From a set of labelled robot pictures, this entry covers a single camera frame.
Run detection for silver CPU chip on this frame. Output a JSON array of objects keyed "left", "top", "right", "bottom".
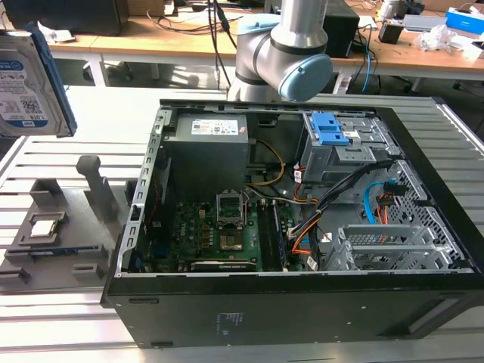
[{"left": 29, "top": 219, "right": 58, "bottom": 237}]

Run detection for wooden desk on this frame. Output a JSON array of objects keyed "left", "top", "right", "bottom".
[{"left": 45, "top": 3, "right": 484, "bottom": 73}]

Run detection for blue SATA wire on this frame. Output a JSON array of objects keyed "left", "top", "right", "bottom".
[{"left": 362, "top": 181, "right": 397, "bottom": 225}]

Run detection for hard disk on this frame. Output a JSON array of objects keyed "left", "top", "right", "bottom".
[{"left": 0, "top": 21, "right": 78, "bottom": 139}]

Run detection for black open PC case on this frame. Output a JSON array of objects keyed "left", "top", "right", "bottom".
[{"left": 100, "top": 98, "right": 484, "bottom": 349}]

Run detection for blue drive bay latch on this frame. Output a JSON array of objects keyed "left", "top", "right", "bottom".
[{"left": 312, "top": 112, "right": 350, "bottom": 147}]

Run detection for grey metal drive cage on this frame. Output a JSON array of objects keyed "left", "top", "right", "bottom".
[{"left": 301, "top": 112, "right": 394, "bottom": 186}]

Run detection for yellow wire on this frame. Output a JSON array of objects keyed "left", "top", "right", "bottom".
[{"left": 247, "top": 140, "right": 285, "bottom": 188}]

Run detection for green motherboard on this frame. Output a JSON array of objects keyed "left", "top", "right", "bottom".
[{"left": 145, "top": 196, "right": 292, "bottom": 272}]

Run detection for CPU socket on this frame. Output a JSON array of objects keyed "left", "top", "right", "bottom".
[{"left": 215, "top": 192, "right": 247, "bottom": 230}]

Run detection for RAM stick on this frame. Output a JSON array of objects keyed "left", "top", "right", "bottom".
[{"left": 7, "top": 245, "right": 100, "bottom": 256}]

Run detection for black power cable bundle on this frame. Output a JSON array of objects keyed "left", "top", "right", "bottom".
[{"left": 289, "top": 158, "right": 392, "bottom": 239}]

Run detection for blue cardboard box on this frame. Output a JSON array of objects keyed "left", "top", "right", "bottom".
[{"left": 445, "top": 6, "right": 484, "bottom": 39}]

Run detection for black graphics card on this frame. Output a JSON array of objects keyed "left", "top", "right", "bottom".
[{"left": 191, "top": 259, "right": 262, "bottom": 272}]

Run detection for grey power supply unit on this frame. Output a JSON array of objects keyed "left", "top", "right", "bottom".
[{"left": 162, "top": 114, "right": 250, "bottom": 190}]

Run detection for black speaker box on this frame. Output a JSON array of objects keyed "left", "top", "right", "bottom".
[{"left": 323, "top": 3, "right": 360, "bottom": 59}]

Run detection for grey parts rack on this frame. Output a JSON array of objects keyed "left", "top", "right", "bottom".
[{"left": 0, "top": 154, "right": 138, "bottom": 294}]

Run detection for silver disk bay bracket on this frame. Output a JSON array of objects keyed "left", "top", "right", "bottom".
[{"left": 324, "top": 223, "right": 461, "bottom": 271}]

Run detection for blue hanging cable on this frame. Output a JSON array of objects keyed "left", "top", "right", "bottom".
[{"left": 361, "top": 37, "right": 376, "bottom": 93}]

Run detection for black computer tower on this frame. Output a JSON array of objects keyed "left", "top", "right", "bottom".
[{"left": 5, "top": 0, "right": 132, "bottom": 37}]

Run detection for orange SATA wire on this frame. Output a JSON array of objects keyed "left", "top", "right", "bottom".
[{"left": 291, "top": 222, "right": 322, "bottom": 255}]

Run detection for square chipset heatsink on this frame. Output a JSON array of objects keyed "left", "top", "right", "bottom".
[{"left": 219, "top": 233, "right": 244, "bottom": 253}]

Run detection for black small container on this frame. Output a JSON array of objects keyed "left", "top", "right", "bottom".
[{"left": 378, "top": 20, "right": 405, "bottom": 44}]

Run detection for black RAM slots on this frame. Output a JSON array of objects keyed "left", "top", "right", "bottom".
[{"left": 257, "top": 200, "right": 289, "bottom": 271}]

